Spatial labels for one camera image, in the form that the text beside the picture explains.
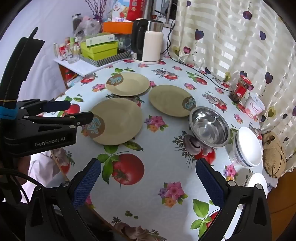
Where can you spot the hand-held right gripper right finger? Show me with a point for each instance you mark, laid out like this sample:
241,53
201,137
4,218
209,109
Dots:
209,183

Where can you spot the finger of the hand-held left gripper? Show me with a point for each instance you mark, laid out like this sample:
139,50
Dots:
83,117
57,105

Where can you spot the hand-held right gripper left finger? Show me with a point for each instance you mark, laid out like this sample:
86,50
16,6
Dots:
87,183

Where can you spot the tan plate blue pattern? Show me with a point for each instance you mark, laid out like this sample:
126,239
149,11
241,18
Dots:
118,120
131,84
168,99

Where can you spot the white bowl blue stripe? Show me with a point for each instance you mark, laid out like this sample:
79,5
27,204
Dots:
249,146
256,179

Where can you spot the stainless steel bowl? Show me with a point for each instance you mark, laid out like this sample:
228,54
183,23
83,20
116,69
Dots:
208,126

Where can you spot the white cloth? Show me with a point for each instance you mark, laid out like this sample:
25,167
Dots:
41,166

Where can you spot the white shelf board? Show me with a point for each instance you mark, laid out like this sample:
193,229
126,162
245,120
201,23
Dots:
76,67

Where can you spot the clear glass mug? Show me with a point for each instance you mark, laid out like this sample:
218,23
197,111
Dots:
70,58

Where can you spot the floral tomato print tablecloth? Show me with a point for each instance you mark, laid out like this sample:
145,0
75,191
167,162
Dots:
161,162

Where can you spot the cluster of small cosmetic bottles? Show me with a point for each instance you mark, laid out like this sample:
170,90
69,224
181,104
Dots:
62,49

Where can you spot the black white chevron tray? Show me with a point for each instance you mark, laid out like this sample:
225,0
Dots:
115,58

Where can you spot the lime green box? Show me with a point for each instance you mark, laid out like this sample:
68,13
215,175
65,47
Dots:
101,52

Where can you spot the brown plush toy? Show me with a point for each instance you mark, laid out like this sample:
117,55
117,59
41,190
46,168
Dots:
274,155

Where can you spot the pale green long box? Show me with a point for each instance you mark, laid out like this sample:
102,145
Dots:
99,39

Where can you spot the tall dark jar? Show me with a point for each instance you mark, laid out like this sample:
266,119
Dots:
76,24

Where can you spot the white kettle base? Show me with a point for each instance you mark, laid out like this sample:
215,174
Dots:
145,62

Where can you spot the clear plastic bag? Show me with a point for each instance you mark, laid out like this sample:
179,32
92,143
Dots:
89,26

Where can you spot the white yogurt cup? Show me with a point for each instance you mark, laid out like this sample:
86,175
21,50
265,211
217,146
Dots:
254,106

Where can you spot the orange lidded storage box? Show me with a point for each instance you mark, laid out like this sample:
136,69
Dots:
118,27

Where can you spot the glass jar red lid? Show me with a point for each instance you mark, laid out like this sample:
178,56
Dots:
240,90

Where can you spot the white black electric kettle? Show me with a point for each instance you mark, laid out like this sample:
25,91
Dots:
151,44

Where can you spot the purple decorative branches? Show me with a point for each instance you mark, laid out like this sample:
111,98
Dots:
98,10

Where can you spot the cartoon print box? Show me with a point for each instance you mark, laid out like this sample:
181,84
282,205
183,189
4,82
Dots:
119,9

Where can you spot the red carton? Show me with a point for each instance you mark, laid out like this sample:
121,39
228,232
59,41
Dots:
136,9

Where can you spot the cream curtain heart print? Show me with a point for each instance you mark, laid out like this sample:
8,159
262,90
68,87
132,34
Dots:
231,34

